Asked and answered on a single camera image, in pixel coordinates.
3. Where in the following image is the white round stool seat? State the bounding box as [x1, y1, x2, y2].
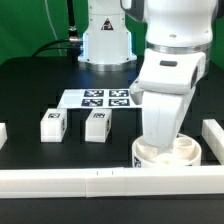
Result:
[132, 134, 202, 168]

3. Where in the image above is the white sheet with tags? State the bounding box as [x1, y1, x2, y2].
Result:
[58, 89, 141, 109]

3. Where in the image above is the white left fence rail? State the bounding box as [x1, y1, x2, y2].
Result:
[0, 123, 7, 150]

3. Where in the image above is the grey thin cable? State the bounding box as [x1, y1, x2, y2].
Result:
[44, 0, 64, 57]

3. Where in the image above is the white right fence rail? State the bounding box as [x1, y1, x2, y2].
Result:
[201, 119, 224, 166]

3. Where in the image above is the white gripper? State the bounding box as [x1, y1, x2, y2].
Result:
[130, 49, 206, 149]

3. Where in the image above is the white front fence rail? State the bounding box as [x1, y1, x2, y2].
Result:
[0, 166, 224, 198]

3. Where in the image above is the black cable at base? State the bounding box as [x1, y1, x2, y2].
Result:
[31, 0, 84, 58]

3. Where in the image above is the white fence rail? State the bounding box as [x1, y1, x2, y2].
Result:
[0, 166, 224, 198]
[0, 123, 7, 150]
[201, 119, 224, 166]

